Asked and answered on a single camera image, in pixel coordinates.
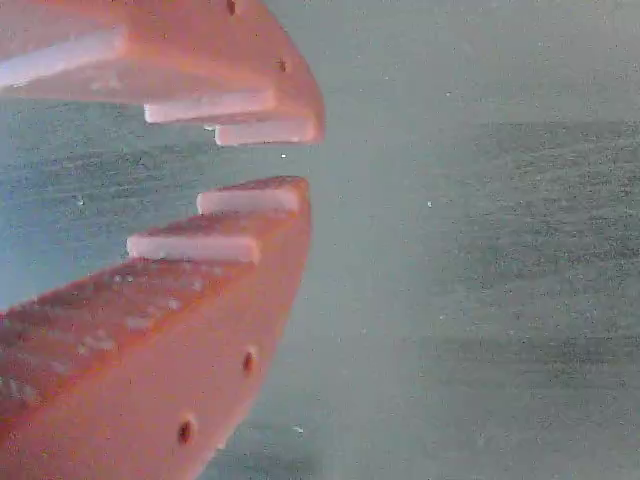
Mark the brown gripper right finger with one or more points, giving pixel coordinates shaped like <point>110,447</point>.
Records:
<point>200,50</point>

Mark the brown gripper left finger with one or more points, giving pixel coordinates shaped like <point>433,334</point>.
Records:
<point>150,360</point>

